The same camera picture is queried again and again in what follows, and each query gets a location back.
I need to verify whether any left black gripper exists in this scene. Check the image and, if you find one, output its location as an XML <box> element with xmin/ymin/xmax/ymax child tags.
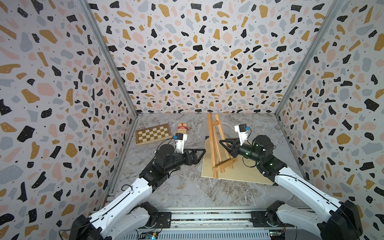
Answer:
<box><xmin>163</xmin><ymin>148</ymin><xmax>206</xmax><ymax>175</ymax></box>

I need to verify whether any wooden tabletop easel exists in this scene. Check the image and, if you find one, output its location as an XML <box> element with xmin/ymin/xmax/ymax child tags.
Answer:
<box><xmin>207</xmin><ymin>113</ymin><xmax>237</xmax><ymax>180</ymax></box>

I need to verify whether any light wooden canvas board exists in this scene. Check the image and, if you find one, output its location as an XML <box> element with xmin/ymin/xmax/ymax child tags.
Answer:
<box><xmin>201</xmin><ymin>139</ymin><xmax>274</xmax><ymax>185</ymax></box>

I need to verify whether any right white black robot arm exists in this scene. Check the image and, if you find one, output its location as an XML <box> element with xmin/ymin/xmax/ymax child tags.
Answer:
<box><xmin>209</xmin><ymin>135</ymin><xmax>363</xmax><ymax>240</ymax></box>

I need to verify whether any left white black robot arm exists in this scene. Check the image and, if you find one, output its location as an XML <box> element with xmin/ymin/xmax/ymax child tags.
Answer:
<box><xmin>69</xmin><ymin>144</ymin><xmax>206</xmax><ymax>240</ymax></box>

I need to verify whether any red Texas Hold'em card box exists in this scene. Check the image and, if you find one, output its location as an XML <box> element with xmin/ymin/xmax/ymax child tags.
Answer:
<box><xmin>177</xmin><ymin>123</ymin><xmax>188</xmax><ymax>134</ymax></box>

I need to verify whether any wooden chess board box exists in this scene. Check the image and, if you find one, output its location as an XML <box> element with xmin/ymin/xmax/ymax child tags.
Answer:
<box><xmin>135</xmin><ymin>124</ymin><xmax>172</xmax><ymax>146</ymax></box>

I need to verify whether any green circuit board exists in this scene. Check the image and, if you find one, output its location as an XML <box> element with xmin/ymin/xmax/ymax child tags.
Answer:
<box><xmin>139</xmin><ymin>232</ymin><xmax>159</xmax><ymax>240</ymax></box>

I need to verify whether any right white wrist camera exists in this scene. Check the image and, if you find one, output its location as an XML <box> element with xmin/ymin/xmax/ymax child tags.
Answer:
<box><xmin>234</xmin><ymin>124</ymin><xmax>252</xmax><ymax>146</ymax></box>

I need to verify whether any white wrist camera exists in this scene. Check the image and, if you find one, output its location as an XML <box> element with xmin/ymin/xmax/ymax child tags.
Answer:
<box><xmin>173</xmin><ymin>133</ymin><xmax>188</xmax><ymax>154</ymax></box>
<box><xmin>234</xmin><ymin>124</ymin><xmax>252</xmax><ymax>146</ymax></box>

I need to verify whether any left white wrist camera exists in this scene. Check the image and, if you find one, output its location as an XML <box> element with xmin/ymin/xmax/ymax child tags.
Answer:
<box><xmin>173</xmin><ymin>133</ymin><xmax>188</xmax><ymax>154</ymax></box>

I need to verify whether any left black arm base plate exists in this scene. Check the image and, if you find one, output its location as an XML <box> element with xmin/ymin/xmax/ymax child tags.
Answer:
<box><xmin>147</xmin><ymin>212</ymin><xmax>172</xmax><ymax>229</ymax></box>

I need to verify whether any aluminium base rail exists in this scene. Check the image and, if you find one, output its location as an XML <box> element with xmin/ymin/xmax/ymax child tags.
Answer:
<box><xmin>82</xmin><ymin>206</ymin><xmax>340</xmax><ymax>240</ymax></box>

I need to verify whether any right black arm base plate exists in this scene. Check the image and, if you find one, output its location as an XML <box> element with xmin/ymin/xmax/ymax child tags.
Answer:
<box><xmin>250</xmin><ymin>211</ymin><xmax>270</xmax><ymax>228</ymax></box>

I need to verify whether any right circuit board with wires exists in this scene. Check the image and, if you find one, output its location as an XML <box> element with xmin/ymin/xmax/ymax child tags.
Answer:
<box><xmin>269</xmin><ymin>230</ymin><xmax>286</xmax><ymax>240</ymax></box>

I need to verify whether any right aluminium corner post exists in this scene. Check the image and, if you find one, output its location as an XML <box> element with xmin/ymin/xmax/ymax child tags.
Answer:
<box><xmin>275</xmin><ymin>0</ymin><xmax>344</xmax><ymax>118</ymax></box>

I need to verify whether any aluminium corner post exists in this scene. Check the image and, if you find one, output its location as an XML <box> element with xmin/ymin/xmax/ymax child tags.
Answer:
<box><xmin>78</xmin><ymin>0</ymin><xmax>138</xmax><ymax>119</ymax></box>
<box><xmin>275</xmin><ymin>0</ymin><xmax>344</xmax><ymax>118</ymax></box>

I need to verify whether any left aluminium corner post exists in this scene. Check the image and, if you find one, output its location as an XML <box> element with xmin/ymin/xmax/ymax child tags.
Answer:
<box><xmin>78</xmin><ymin>0</ymin><xmax>138</xmax><ymax>119</ymax></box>

